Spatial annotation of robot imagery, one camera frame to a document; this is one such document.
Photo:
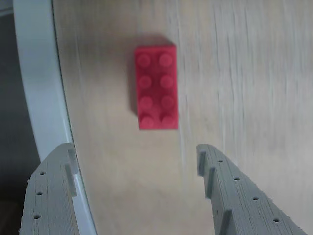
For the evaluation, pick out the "red lego block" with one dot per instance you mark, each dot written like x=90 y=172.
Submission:
x=156 y=85

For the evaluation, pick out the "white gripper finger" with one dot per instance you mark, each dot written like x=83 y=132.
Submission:
x=49 y=191
x=239 y=203

